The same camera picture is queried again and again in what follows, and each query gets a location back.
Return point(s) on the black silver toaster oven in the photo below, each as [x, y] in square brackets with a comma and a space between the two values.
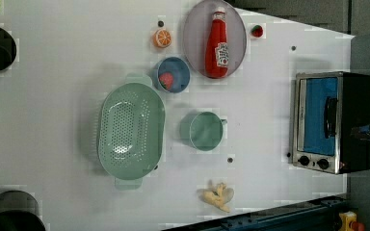
[328, 108]

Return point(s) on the yellow red clamp object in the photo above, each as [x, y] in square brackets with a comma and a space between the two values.
[350, 223]

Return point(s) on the small red strawberry toy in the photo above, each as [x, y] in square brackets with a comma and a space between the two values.
[257, 31]

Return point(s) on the green plastic cup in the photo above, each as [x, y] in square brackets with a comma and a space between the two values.
[203, 131]

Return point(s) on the red ketchup bottle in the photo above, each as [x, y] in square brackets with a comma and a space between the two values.
[216, 51]

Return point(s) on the grey oval plate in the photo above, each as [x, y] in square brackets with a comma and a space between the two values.
[196, 30]

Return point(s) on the blue bowl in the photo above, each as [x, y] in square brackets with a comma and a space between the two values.
[178, 68]

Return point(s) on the red toy strawberry in bowl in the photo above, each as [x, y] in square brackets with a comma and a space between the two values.
[166, 80]

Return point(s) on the orange slice toy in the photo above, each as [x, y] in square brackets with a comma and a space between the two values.
[162, 38]

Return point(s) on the green plastic colander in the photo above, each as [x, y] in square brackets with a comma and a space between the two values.
[130, 132]

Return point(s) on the black cylinder lower left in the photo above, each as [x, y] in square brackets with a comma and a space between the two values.
[19, 211]

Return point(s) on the blue metal table frame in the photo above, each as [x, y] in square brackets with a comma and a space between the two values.
[314, 215]

